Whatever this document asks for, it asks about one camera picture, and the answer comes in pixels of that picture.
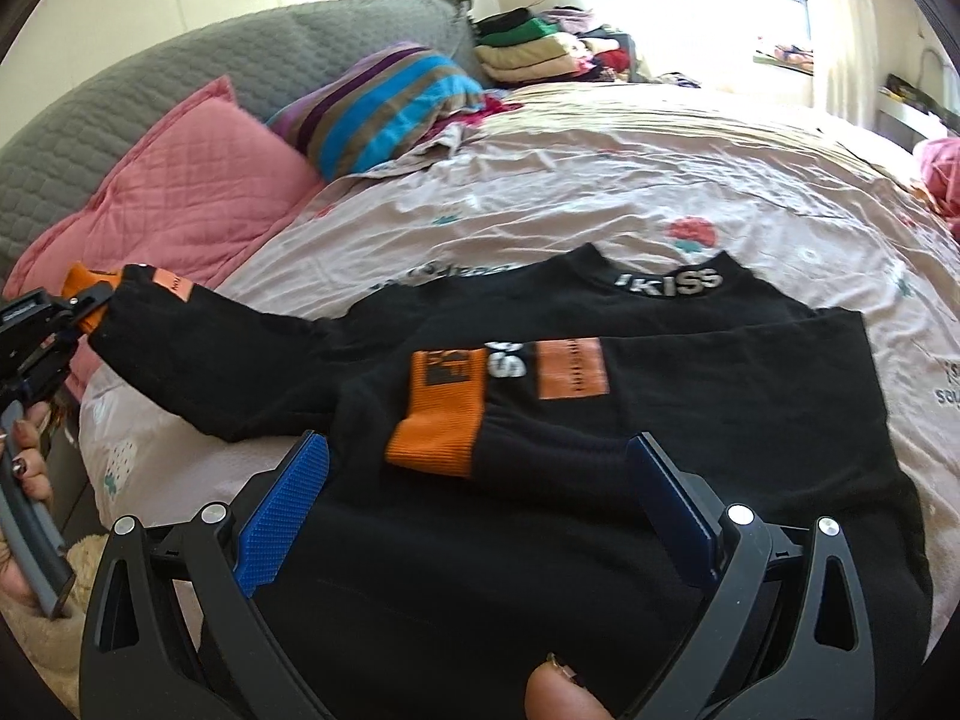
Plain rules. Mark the striped blue purple pillow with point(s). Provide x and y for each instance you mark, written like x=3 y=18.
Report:
x=377 y=110

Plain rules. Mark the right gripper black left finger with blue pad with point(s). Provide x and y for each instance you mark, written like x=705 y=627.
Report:
x=171 y=629

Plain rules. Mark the right hand thumb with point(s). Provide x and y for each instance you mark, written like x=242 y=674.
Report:
x=555 y=692

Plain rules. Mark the pink quilted pillow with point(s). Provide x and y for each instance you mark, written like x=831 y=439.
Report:
x=198 y=194

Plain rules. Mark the stack of folded clothes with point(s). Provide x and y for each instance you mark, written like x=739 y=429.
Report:
x=523 y=47

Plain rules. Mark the white sheer curtain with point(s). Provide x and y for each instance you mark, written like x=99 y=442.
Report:
x=857 y=44

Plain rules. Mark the grey quilted headboard cover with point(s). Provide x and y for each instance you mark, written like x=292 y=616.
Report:
x=53 y=164

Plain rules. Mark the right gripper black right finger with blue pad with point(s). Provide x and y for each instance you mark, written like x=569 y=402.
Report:
x=783 y=629

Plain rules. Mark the black sweater orange cuffs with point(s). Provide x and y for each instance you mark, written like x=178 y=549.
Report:
x=479 y=514

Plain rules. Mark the pink strawberry print bedsheet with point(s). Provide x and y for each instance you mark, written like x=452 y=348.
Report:
x=655 y=184

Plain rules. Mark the red crumpled garment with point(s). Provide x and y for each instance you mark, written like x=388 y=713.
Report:
x=493 y=102

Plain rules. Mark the pink crumpled blanket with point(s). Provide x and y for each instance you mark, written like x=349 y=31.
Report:
x=939 y=166

